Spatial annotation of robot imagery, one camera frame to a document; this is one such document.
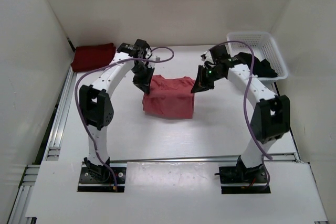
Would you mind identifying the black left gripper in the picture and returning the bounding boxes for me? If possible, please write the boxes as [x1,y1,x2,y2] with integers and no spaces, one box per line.
[131,63,155,94]

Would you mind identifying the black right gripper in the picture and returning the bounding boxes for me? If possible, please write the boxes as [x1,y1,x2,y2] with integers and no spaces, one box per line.
[191,65,224,93]

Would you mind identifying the pink t-shirt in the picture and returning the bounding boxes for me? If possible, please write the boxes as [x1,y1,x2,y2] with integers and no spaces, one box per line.
[142,75,195,120]

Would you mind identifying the dark red t-shirt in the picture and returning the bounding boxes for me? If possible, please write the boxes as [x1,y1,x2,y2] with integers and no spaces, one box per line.
[71,43,116,72]

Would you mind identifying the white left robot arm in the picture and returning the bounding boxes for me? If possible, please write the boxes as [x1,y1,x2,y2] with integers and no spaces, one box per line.
[79,39,154,184]

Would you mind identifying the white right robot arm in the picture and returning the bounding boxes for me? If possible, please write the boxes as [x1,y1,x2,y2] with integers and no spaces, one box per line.
[191,44,290,183]

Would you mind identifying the black t-shirt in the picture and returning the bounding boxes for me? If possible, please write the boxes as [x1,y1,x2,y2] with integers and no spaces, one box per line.
[235,52,278,78]

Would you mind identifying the white plastic basket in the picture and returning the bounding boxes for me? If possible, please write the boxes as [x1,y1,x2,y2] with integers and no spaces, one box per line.
[226,31,288,84]

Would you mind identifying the aluminium table edge rail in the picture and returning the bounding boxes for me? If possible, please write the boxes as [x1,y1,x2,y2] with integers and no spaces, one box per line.
[42,148,297,163]

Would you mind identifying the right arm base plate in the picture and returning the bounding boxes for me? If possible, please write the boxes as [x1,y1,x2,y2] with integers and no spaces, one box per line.
[214,166,271,195]

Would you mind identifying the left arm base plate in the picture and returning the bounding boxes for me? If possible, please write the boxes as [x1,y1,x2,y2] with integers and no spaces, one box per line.
[77,163,127,193]

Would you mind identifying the aluminium side frame rail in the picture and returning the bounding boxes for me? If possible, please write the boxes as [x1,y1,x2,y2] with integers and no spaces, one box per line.
[7,69,76,223]

